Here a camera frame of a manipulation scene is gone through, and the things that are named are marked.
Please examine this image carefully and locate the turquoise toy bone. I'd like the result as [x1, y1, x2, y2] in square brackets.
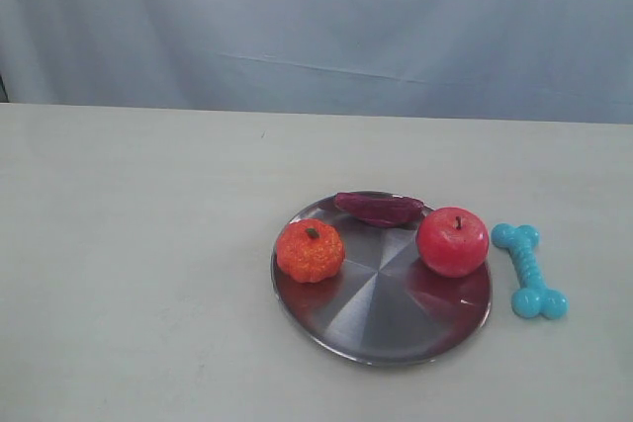
[491, 223, 569, 320]

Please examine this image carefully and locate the purple sweet potato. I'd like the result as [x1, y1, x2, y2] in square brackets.
[334, 193, 424, 228]

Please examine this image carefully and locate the orange toy pumpkin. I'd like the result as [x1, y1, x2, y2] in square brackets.
[275, 218, 345, 284]

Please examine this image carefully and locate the round steel plate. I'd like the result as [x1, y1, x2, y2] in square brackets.
[271, 196, 493, 367]

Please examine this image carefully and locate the red apple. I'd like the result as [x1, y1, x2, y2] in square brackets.
[416, 207, 490, 278]

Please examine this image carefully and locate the light blue backdrop cloth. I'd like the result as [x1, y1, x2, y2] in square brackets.
[1, 0, 632, 124]

